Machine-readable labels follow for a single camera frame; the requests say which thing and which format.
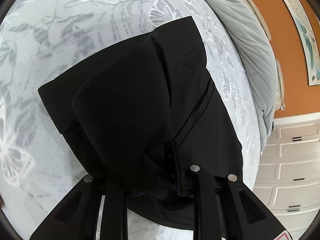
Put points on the black pants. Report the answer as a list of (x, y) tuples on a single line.
[(138, 113)]

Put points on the grey duvet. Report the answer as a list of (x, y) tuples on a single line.
[(257, 58)]

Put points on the white wardrobe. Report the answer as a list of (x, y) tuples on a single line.
[(288, 175)]

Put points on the framed wall picture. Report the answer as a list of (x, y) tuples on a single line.
[(308, 39)]

